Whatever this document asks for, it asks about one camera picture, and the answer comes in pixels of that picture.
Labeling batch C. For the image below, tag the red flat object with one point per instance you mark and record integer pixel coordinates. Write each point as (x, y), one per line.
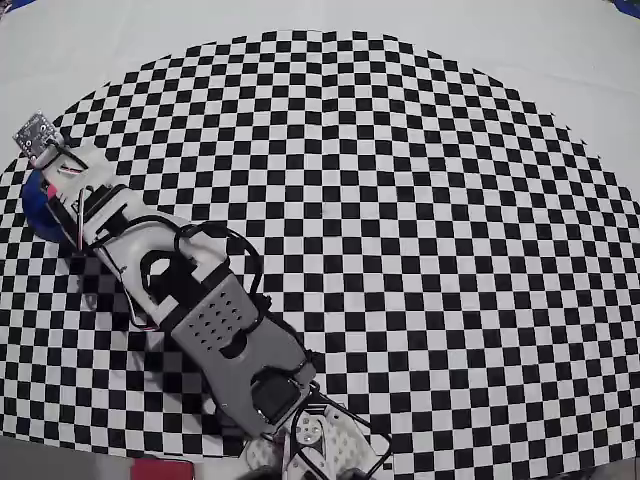
(162, 471)

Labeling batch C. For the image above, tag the black white checkered mat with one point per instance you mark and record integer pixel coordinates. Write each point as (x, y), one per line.
(400, 150)

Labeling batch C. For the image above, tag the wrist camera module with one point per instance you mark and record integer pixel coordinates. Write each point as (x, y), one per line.
(35, 131)

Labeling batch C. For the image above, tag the blue round box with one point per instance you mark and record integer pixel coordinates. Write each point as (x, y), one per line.
(35, 210)

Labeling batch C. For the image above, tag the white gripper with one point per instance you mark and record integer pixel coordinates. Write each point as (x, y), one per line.
(61, 196)

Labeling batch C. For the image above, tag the white table cover sheet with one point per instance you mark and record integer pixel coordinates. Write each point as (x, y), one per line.
(100, 50)

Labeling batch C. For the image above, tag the white and gray robot arm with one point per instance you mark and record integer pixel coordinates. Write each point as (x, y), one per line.
(280, 350)

